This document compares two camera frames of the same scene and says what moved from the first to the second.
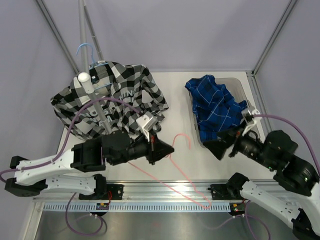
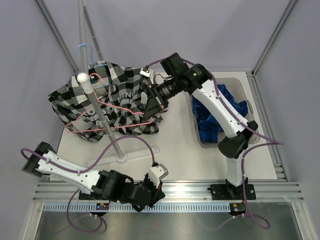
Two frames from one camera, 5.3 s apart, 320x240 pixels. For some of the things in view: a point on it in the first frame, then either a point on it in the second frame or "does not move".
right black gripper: [228, 136] → [154, 104]
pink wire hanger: [208, 204] → [109, 107]
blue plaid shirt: [215, 108] does not move
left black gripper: [158, 150] → [157, 194]
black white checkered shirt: [107, 98] does not move
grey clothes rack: [84, 76] does not move
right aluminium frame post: [252, 74] does not move
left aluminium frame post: [41, 5] does not move
